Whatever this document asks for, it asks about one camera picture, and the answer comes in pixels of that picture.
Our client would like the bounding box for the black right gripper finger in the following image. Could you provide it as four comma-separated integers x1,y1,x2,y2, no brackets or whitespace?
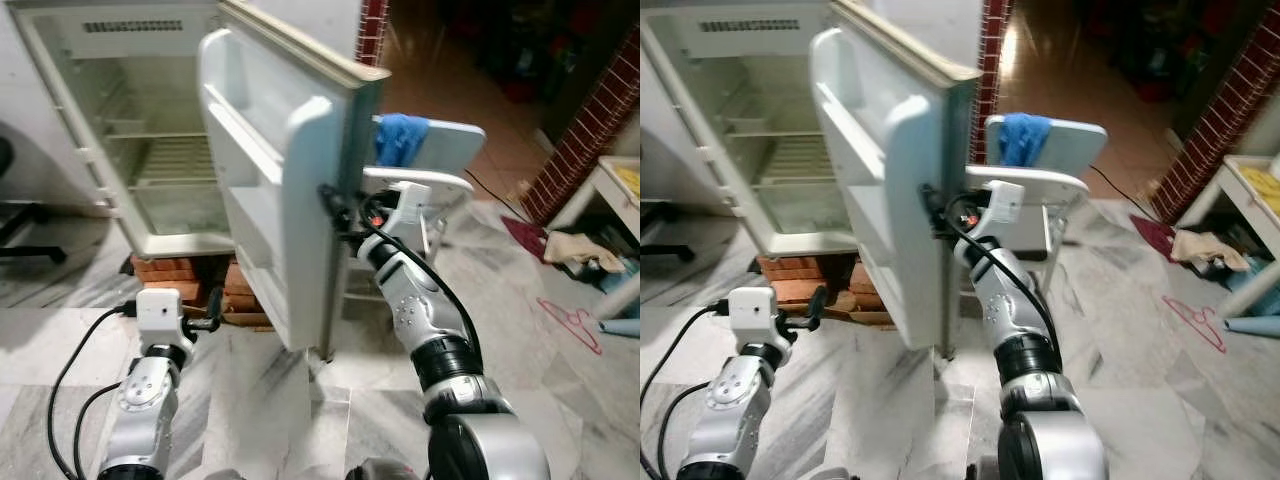
318,183,349,239
920,183,946,239

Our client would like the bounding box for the white fridge door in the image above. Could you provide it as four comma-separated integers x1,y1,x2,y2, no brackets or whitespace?
808,0,983,351
197,0,389,351

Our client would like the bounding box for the white fridge cabinet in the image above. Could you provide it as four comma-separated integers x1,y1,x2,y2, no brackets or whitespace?
640,0,851,259
5,0,241,259

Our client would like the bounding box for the brown cardboard piece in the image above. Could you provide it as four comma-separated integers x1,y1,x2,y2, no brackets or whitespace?
205,308,276,329
830,308,896,329

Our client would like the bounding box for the red brick stack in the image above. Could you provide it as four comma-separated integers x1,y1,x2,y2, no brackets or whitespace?
130,255,206,301
755,255,831,301
845,262,881,313
222,262,263,313

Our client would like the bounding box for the blue cloth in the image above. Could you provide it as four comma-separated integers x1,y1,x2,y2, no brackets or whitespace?
997,112,1053,169
375,113,433,169

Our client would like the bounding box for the white plastic chair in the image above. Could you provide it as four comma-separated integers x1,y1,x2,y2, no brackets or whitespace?
940,113,1109,351
330,115,488,351

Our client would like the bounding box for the black office chair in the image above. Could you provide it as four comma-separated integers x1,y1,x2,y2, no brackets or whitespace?
640,198,691,266
0,135,66,266

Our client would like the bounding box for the beige crumpled cloth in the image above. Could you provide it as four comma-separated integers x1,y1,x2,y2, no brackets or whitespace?
1170,230,1251,273
545,230,626,273

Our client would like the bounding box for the pink clothes hanger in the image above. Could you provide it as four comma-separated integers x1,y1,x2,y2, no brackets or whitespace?
537,297,604,356
1162,295,1229,354

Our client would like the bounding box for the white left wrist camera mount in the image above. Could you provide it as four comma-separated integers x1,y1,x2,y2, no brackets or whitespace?
728,287,779,346
135,288,186,346

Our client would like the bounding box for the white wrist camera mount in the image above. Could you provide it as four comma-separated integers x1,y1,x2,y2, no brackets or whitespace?
975,180,1026,233
728,287,779,346
135,288,186,346
385,180,433,236

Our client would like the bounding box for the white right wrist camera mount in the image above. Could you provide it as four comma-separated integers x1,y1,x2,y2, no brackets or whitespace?
975,180,1026,233
385,180,433,236

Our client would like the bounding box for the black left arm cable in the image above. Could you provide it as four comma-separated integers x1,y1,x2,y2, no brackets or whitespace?
655,380,716,480
72,380,126,480
45,300,138,480
640,300,731,480

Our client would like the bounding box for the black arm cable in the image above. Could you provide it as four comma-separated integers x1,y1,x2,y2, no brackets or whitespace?
655,380,716,480
72,380,126,480
360,195,486,366
945,195,1061,361
45,300,138,480
640,300,731,480

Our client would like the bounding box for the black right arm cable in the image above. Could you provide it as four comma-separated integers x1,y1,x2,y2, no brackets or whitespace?
360,195,486,366
945,195,1061,361

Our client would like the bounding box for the black floor cable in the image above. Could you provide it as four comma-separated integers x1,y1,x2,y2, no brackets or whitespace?
1088,165,1151,216
465,170,531,221

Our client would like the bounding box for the white wire fridge shelf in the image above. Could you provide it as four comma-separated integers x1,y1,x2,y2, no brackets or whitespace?
105,130,216,191
720,130,826,191

